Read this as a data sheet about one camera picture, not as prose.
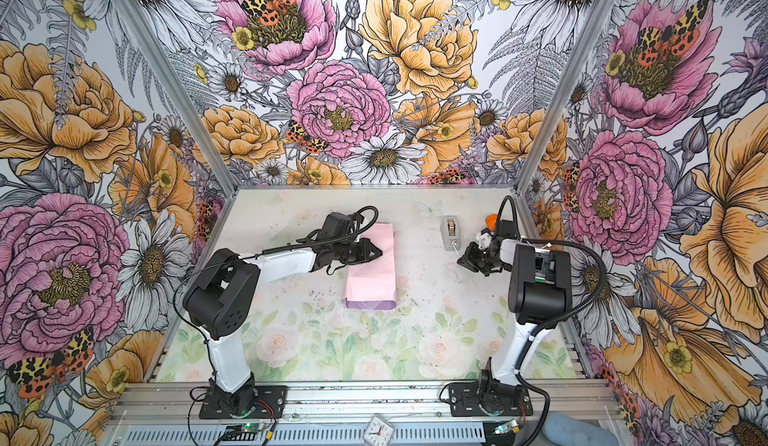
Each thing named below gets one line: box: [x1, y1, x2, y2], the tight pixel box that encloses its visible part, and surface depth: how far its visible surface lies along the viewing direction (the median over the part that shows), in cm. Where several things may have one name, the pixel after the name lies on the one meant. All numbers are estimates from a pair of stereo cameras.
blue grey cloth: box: [542, 412, 619, 446], surface depth 70 cm
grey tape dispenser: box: [440, 215, 461, 251], surface depth 107 cm
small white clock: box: [362, 413, 395, 446], surface depth 70 cm
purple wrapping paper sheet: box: [344, 222, 397, 310], surface depth 91 cm
